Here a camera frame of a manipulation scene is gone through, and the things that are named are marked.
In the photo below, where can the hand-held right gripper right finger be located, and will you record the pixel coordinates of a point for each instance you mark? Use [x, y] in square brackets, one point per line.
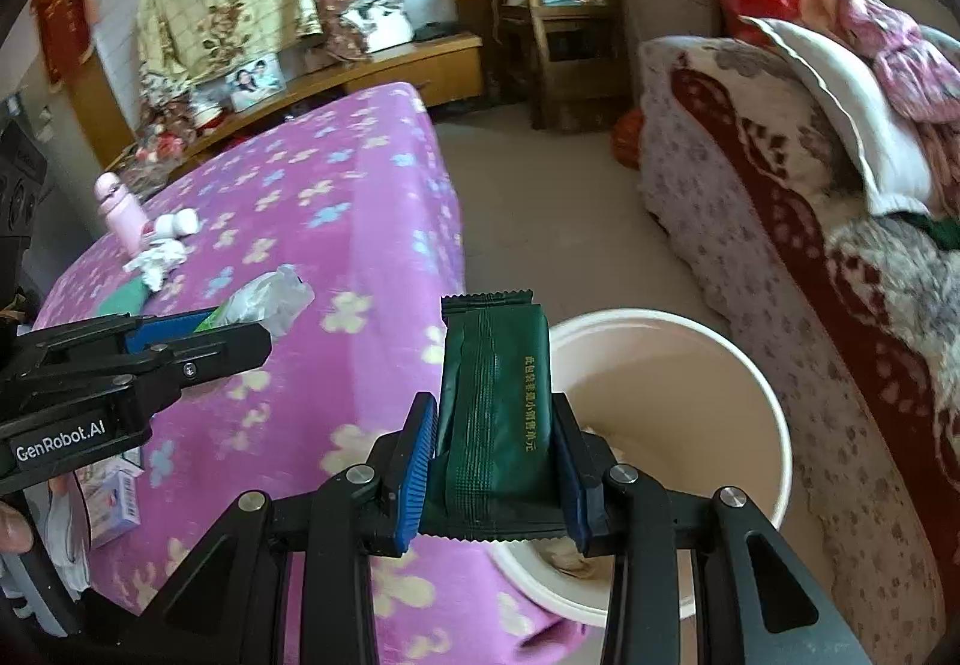
[574, 492]

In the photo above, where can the wooden chair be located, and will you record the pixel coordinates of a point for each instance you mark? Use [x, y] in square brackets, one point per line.
[570, 58]

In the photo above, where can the white printed plastic packet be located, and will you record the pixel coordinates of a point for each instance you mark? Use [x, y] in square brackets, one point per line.
[67, 537]

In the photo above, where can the beige paper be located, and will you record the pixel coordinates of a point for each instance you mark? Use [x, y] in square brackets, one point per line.
[570, 558]

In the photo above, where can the green pouch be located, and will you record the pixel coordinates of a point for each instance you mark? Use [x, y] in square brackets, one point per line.
[127, 296]

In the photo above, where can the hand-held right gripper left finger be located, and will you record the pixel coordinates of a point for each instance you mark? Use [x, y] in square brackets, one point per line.
[415, 485]

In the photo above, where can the sofa with blankets and pillows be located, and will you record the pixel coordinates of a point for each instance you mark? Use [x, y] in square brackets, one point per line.
[750, 185]

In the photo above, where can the person's left hand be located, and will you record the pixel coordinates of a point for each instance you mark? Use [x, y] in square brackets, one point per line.
[16, 528]

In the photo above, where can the dark green snack packet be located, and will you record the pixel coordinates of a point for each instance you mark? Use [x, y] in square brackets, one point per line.
[495, 425]

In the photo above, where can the white printed bag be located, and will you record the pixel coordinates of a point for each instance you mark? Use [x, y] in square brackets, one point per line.
[379, 24]

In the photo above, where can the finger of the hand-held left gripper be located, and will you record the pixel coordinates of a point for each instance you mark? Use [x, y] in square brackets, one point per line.
[232, 346]
[169, 329]

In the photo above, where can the pink insulated bottle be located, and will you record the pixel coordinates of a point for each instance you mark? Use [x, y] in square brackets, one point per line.
[120, 215]

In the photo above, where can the white blue medicine box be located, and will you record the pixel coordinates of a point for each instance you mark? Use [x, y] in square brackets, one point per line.
[112, 500]

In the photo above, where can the pink clothes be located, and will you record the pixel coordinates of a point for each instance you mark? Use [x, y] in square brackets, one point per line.
[900, 58]

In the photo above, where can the pink floral tablecloth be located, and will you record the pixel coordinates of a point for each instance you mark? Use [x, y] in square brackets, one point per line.
[337, 223]

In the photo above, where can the clear plastic wrapper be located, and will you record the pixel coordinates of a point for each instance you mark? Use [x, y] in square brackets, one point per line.
[270, 298]

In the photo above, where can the red wall banner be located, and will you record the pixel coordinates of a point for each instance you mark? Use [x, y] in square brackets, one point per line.
[64, 13]

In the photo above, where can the small white bottle pink label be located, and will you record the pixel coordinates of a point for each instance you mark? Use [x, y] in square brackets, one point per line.
[180, 225]

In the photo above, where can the wooden cabinet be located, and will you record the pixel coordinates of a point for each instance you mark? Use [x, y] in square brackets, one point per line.
[420, 69]

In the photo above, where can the framed photo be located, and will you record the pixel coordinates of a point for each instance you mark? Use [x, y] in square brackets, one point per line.
[255, 82]

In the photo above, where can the white pillow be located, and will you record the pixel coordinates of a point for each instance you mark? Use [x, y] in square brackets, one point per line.
[840, 88]

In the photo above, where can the green cloth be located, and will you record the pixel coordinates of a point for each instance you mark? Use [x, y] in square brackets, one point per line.
[937, 232]

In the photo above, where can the orange bag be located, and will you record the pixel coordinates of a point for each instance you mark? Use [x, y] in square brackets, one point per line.
[626, 140]

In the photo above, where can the pile of plastic bags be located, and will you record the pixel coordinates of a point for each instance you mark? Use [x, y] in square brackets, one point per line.
[157, 140]

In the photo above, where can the cream plastic bucket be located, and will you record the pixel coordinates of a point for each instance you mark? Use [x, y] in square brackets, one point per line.
[675, 395]

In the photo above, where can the crumpled white tissue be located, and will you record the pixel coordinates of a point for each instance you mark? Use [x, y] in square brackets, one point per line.
[161, 260]

